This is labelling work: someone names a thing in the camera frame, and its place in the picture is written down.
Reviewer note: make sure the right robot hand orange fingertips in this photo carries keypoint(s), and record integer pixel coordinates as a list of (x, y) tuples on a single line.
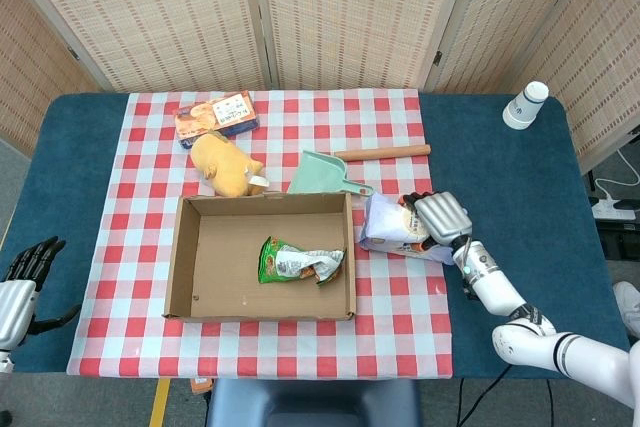
[(442, 217)]

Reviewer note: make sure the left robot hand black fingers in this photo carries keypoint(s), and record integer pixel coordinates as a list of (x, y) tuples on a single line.
[(15, 302)]

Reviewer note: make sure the white blue tissue pack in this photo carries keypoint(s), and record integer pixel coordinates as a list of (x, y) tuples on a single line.
[(385, 227)]

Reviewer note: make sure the green snack packet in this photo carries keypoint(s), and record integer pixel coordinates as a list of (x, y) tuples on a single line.
[(285, 267)]

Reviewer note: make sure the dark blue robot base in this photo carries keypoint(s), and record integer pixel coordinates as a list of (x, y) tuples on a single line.
[(310, 407)]

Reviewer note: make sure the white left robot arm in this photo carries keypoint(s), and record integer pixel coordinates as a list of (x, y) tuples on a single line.
[(5, 359)]

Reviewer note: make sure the teal table cover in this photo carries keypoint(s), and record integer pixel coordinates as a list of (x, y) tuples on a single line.
[(500, 172)]

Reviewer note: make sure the stack of white paper cups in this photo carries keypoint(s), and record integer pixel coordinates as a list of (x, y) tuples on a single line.
[(522, 109)]

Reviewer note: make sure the green plastic dustpan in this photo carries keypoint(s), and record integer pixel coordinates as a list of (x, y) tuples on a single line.
[(315, 172)]

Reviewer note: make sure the red white checkered tablecloth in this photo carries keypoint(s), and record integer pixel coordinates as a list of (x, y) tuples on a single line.
[(150, 347)]

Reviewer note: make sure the metal screen hinge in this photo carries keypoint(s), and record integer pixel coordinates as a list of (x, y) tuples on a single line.
[(73, 53), (437, 58)]

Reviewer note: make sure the white power strip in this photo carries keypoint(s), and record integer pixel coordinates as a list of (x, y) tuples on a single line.
[(610, 209)]

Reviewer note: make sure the small orange object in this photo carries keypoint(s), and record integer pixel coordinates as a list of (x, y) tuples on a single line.
[(200, 386)]

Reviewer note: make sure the white shoe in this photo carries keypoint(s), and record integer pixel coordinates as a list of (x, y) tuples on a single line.
[(629, 307)]

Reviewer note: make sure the bamboo folding screen panel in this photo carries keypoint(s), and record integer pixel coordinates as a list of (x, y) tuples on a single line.
[(30, 72), (165, 12), (500, 12), (350, 12), (605, 72)]

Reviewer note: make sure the open brown cardboard box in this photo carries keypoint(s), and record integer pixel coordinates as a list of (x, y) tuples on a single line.
[(225, 257)]

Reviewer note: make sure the yellow plush toy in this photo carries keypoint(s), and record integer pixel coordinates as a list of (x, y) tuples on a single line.
[(225, 167)]

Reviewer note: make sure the orange cookie box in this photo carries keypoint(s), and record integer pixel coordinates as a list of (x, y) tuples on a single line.
[(220, 114)]

